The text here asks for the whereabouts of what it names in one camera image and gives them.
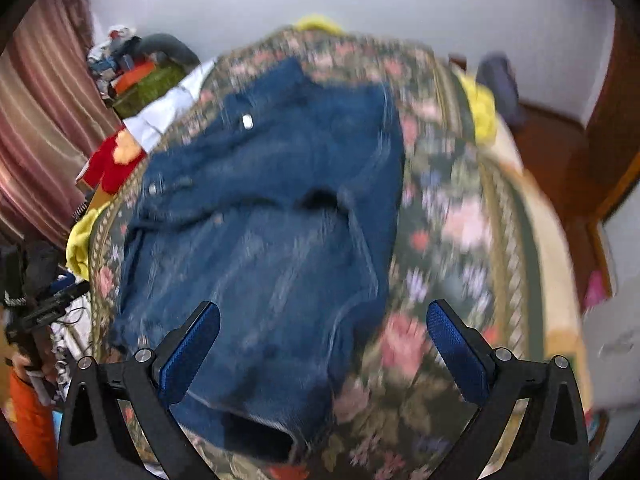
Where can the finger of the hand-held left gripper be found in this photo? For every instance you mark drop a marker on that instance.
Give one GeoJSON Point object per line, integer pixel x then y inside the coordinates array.
{"type": "Point", "coordinates": [52, 300]}

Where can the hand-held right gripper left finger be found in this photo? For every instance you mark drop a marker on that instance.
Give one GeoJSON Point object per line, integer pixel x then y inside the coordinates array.
{"type": "Point", "coordinates": [192, 350]}

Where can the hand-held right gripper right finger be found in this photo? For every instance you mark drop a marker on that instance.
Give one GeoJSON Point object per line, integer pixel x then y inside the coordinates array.
{"type": "Point", "coordinates": [457, 350]}

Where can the blue denim jacket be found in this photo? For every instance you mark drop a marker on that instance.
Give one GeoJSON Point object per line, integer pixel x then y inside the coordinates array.
{"type": "Point", "coordinates": [260, 240]}

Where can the pile of clothes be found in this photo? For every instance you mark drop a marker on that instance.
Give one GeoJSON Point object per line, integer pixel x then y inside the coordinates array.
{"type": "Point", "coordinates": [112, 55]}

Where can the person's left hand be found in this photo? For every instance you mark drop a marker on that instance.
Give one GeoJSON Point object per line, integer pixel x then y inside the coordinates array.
{"type": "Point", "coordinates": [35, 364]}

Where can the yellow cloth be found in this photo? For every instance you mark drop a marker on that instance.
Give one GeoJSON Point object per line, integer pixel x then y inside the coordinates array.
{"type": "Point", "coordinates": [80, 245]}
{"type": "Point", "coordinates": [320, 23]}
{"type": "Point", "coordinates": [482, 105]}

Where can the cream bed sheet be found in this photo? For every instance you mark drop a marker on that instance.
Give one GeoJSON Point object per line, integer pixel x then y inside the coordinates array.
{"type": "Point", "coordinates": [550, 260]}

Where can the floral bed blanket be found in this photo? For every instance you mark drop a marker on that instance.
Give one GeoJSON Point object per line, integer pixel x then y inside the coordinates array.
{"type": "Point", "coordinates": [450, 220]}

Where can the red plush toy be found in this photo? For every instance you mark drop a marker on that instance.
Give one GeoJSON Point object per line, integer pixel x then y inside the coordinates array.
{"type": "Point", "coordinates": [107, 165]}

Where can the striped brown curtain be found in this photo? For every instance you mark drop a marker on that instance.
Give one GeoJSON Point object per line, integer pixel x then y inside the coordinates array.
{"type": "Point", "coordinates": [40, 125]}

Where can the pink blurred object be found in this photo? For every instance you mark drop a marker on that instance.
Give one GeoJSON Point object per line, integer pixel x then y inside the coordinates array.
{"type": "Point", "coordinates": [596, 290]}

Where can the pale grey blurred object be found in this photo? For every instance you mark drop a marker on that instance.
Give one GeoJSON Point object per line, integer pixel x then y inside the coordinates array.
{"type": "Point", "coordinates": [617, 355]}

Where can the white and blue cloth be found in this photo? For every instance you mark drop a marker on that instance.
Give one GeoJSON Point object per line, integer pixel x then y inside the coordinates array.
{"type": "Point", "coordinates": [155, 115]}

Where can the green patterned box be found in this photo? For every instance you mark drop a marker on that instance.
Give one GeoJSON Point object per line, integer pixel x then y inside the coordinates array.
{"type": "Point", "coordinates": [152, 87]}

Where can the orange box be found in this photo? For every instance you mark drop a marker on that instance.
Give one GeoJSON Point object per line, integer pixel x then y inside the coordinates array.
{"type": "Point", "coordinates": [135, 76]}

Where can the dark blue cloth bundle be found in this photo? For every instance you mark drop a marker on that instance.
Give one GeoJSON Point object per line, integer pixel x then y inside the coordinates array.
{"type": "Point", "coordinates": [500, 85]}

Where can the grey neck pillow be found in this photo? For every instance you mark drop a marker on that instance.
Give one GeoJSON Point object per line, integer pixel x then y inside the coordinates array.
{"type": "Point", "coordinates": [167, 46]}

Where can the wooden wardrobe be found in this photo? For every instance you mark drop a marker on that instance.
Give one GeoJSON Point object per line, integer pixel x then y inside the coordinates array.
{"type": "Point", "coordinates": [617, 110]}

